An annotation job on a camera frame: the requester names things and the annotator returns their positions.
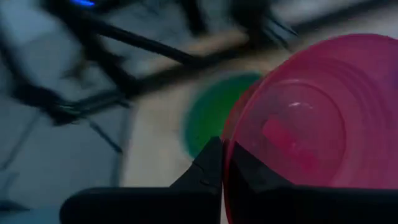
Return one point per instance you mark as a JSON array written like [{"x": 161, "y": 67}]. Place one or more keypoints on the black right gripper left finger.
[{"x": 186, "y": 205}]

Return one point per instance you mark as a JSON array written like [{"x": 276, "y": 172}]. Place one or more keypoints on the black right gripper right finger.
[{"x": 280, "y": 205}]

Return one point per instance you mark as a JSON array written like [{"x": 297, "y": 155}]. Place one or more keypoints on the pink translucent plastic bowl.
[{"x": 326, "y": 109}]

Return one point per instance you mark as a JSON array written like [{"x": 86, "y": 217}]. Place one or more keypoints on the green plastic bowl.
[{"x": 211, "y": 115}]

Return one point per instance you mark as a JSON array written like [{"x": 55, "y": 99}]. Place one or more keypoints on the blue indicator light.
[{"x": 82, "y": 3}]

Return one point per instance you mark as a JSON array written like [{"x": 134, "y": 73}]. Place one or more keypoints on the black metal table frame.
[{"x": 102, "y": 99}]

